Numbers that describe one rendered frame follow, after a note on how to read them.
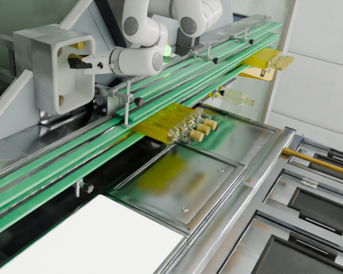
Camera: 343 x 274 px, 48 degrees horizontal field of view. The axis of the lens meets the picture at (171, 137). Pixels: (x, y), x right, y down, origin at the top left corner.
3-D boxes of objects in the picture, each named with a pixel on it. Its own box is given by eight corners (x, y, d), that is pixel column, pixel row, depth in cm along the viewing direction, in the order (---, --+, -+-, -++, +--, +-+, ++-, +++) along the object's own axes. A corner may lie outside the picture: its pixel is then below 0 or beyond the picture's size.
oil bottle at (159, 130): (124, 127, 145) (172, 147, 137) (125, 114, 143) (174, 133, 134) (133, 122, 150) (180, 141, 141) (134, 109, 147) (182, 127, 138)
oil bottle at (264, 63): (234, 62, 231) (280, 74, 219) (237, 53, 228) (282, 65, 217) (238, 60, 235) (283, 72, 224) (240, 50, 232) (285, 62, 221)
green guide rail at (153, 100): (115, 114, 136) (133, 121, 133) (115, 111, 135) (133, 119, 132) (269, 32, 271) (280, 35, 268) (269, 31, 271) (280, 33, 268)
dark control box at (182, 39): (176, 43, 186) (191, 47, 182) (177, 26, 182) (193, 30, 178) (184, 40, 192) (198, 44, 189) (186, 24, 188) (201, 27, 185)
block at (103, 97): (91, 110, 135) (106, 117, 132) (91, 85, 130) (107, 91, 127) (97, 107, 137) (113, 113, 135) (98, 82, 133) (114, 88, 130)
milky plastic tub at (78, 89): (36, 109, 120) (56, 117, 117) (31, 37, 109) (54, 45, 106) (75, 92, 133) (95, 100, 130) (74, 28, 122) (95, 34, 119)
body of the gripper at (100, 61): (112, 79, 106) (82, 78, 112) (134, 70, 114) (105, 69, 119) (107, 52, 103) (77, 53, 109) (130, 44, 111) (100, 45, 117)
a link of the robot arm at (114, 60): (117, 79, 105) (109, 79, 106) (136, 71, 112) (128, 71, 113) (112, 52, 102) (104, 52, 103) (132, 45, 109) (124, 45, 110)
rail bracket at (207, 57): (189, 57, 175) (215, 64, 169) (191, 41, 171) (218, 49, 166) (193, 55, 178) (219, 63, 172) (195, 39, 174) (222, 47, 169)
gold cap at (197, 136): (188, 139, 141) (198, 143, 139) (189, 131, 139) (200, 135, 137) (192, 136, 143) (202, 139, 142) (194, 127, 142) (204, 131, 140)
